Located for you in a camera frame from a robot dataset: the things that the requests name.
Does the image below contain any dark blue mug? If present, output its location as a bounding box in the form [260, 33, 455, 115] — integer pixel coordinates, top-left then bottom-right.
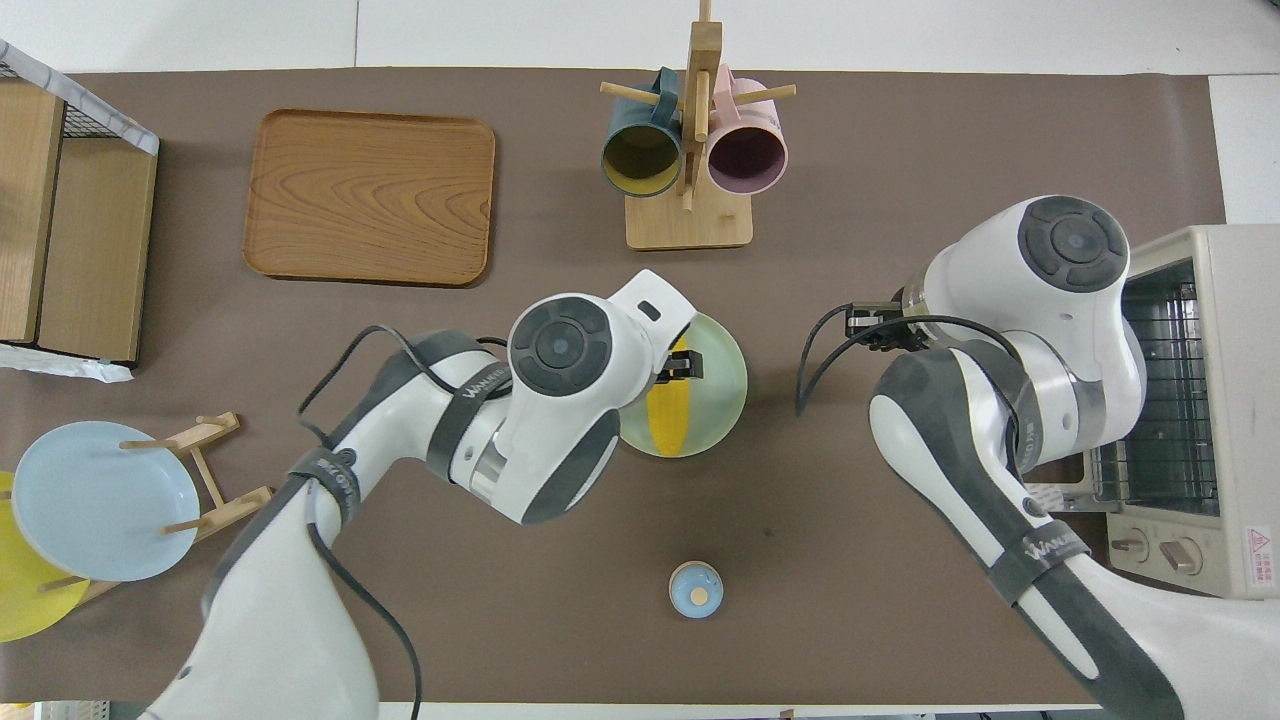
[600, 67, 684, 199]

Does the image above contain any metal oven wire rack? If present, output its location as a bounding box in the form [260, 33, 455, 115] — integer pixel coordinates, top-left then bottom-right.
[1092, 258, 1227, 517]

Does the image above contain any wire basket with cloth liner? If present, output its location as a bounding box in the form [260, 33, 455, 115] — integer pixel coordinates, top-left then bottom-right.
[0, 38, 162, 385]

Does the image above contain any brown table mat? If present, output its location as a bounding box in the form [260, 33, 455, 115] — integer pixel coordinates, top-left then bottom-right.
[0, 67, 1275, 706]

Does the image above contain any pale green plate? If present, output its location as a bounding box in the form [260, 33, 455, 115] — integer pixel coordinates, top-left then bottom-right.
[618, 311, 749, 460]

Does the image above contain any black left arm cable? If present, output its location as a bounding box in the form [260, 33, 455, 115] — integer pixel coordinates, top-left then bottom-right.
[296, 324, 513, 720]

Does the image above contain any wooden plate rack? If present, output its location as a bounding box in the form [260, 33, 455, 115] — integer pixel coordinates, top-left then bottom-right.
[38, 411, 277, 608]

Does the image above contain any yellow corn cob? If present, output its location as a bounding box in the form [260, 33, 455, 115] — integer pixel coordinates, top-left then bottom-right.
[645, 336, 696, 457]

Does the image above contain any glass oven door with handle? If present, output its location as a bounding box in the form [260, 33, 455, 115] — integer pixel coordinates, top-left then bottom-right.
[1020, 450, 1101, 517]

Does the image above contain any pink mug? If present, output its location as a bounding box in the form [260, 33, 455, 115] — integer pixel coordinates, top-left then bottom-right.
[705, 64, 790, 197]

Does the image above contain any wooden serving tray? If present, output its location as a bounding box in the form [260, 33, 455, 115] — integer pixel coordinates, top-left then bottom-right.
[243, 108, 497, 289]

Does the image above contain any wooden mug tree stand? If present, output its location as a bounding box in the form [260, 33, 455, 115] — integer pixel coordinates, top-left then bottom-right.
[599, 0, 798, 251]

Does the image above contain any beige toaster oven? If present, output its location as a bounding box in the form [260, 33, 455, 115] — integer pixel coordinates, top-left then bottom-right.
[1085, 224, 1280, 602]

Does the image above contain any yellow plate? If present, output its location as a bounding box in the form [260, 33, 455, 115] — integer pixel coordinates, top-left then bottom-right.
[0, 470, 92, 644]

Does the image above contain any light blue plate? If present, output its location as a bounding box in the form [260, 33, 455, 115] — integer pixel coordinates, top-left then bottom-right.
[11, 420, 202, 584]

